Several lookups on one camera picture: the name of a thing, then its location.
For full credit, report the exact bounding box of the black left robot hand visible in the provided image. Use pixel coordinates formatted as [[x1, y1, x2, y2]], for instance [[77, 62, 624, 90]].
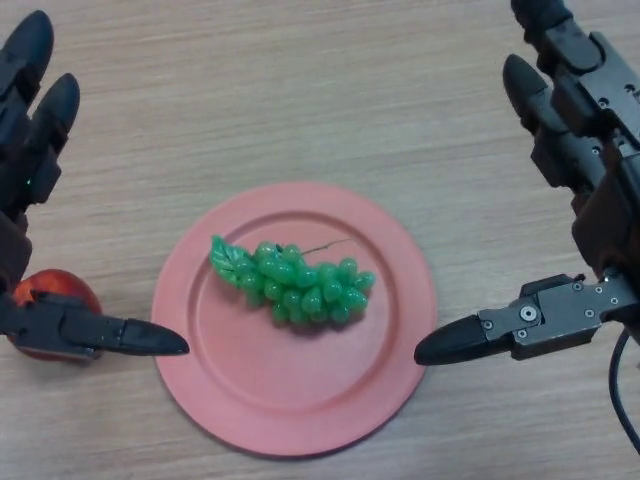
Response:
[[0, 9, 190, 361]]

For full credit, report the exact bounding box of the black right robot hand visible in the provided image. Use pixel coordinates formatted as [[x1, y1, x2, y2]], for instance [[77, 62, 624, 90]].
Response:
[[413, 0, 640, 366]]

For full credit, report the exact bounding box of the green grapes bunch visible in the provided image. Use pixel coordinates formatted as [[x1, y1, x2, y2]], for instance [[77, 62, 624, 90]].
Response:
[[208, 234, 376, 326]]

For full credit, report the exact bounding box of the pink round plate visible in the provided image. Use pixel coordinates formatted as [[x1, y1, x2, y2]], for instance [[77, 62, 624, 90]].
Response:
[[151, 182, 438, 459]]

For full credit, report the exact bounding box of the red apple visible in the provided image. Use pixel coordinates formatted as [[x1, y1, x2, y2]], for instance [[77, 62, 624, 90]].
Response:
[[4, 268, 103, 362]]

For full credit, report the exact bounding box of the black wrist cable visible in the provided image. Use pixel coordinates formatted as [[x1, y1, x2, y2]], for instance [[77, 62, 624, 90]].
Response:
[[607, 329, 640, 450]]

